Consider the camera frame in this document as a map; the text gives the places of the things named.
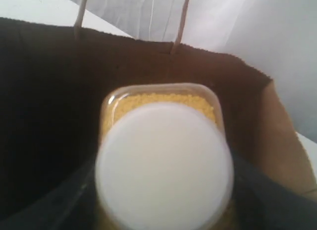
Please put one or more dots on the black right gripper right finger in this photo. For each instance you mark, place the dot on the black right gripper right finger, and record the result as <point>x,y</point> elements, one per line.
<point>262,204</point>

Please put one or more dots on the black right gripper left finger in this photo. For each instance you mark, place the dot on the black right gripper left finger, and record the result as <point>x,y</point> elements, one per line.
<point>70,206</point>

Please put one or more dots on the brown paper shopping bag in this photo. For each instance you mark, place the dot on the brown paper shopping bag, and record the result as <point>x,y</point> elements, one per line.
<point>53,81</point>

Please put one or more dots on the yellow grain bottle white cap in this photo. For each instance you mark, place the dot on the yellow grain bottle white cap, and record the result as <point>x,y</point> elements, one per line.
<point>163,161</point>

